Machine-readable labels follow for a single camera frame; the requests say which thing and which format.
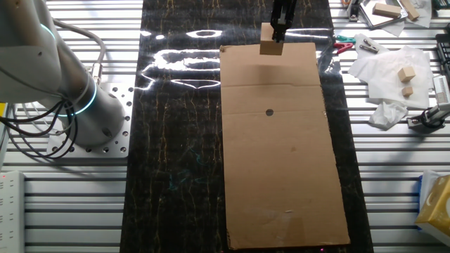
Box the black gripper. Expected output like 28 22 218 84
269 0 298 44

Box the large wooden cube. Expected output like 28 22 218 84
259 22 284 56

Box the rectangular wooden block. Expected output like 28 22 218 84
371 2 402 19

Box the long wooden block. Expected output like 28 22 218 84
399 0 421 21

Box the red clothespin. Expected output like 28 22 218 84
333 41 355 55

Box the metal tray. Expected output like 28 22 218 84
359 0 409 30

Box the large white tissue sheet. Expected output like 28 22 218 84
347 33 435 110

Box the white paper piece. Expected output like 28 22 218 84
382 19 407 38

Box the medium wooden cube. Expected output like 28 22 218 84
397 65 417 84

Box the crumpled white tissue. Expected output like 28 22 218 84
368 100 409 130

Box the white tissue wad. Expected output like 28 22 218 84
407 0 432 29

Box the brown cardboard sheet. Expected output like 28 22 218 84
218 41 352 251

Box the black marble pattern mat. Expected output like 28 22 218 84
119 0 374 253

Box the black keyboard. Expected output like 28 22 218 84
435 33 450 77

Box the white pulled tissue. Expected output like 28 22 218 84
420 169 442 212

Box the yellow tissue box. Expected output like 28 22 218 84
414 174 450 236

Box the white power strip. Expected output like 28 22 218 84
0 170 25 253

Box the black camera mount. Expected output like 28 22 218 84
406 103 450 134

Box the grey base cable with connector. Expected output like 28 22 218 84
52 19 107 87

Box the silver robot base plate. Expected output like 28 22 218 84
46 82 135 159

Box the black base cable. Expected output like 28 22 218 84
3 101 79 160

